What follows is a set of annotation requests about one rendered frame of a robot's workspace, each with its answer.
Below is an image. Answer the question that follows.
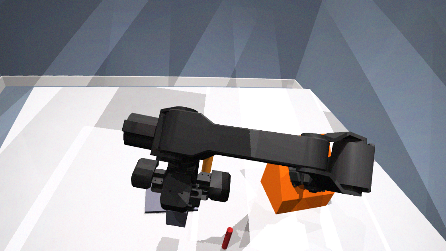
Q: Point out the red peg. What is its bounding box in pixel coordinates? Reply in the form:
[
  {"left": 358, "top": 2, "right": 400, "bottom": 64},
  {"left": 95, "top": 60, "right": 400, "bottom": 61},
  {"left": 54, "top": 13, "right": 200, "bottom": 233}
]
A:
[{"left": 222, "top": 227, "right": 233, "bottom": 250}]

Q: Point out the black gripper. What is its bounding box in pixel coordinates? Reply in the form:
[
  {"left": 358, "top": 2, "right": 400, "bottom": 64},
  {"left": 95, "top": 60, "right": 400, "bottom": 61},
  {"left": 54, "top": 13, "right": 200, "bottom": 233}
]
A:
[{"left": 131, "top": 158, "right": 231, "bottom": 202}]

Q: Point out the orange cylinder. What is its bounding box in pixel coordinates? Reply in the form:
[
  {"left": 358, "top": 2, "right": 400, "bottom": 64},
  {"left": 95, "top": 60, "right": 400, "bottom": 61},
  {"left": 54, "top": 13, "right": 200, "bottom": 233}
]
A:
[{"left": 201, "top": 156, "right": 213, "bottom": 173}]

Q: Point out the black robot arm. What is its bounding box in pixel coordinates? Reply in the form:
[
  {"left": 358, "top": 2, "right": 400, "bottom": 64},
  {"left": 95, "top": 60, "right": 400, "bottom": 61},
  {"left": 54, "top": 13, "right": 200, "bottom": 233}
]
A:
[{"left": 122, "top": 106, "right": 375, "bottom": 213}]

